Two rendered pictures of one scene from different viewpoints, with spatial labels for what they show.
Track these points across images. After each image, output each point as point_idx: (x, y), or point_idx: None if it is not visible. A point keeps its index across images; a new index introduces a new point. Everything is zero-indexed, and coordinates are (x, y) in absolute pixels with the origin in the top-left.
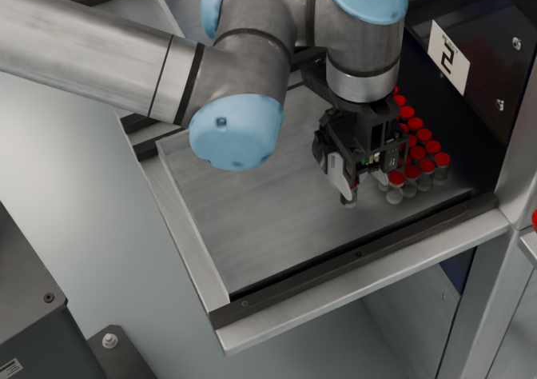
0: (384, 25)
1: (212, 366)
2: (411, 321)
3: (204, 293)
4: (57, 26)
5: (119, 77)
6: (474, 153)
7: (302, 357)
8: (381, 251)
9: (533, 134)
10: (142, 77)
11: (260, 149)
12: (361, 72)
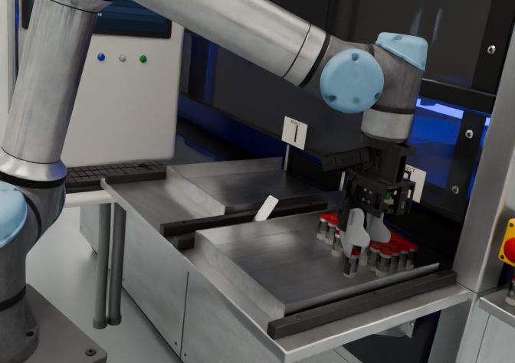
0: (417, 69)
1: None
2: None
3: (255, 318)
4: None
5: (282, 25)
6: (423, 258)
7: None
8: (390, 294)
9: (488, 196)
10: (297, 28)
11: (378, 83)
12: (397, 109)
